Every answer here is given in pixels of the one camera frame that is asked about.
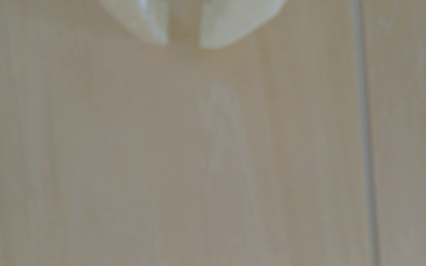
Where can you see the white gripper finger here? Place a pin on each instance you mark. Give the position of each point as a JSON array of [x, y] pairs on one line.
[[231, 20], [142, 16]]

